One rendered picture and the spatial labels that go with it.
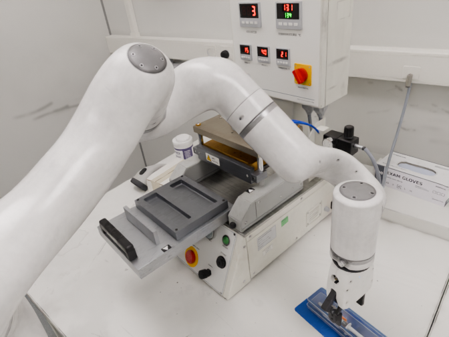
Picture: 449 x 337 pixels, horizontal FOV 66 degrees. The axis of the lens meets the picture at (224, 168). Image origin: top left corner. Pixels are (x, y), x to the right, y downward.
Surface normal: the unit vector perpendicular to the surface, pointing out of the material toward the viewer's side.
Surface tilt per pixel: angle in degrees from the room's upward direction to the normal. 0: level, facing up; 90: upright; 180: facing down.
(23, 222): 41
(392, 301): 0
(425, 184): 87
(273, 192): 90
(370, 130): 90
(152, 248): 0
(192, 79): 61
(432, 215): 0
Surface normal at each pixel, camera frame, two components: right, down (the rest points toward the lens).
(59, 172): 0.26, -0.39
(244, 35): -0.74, 0.42
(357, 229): -0.25, 0.52
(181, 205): -0.11, -0.85
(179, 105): -0.35, 0.27
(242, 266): 0.66, 0.32
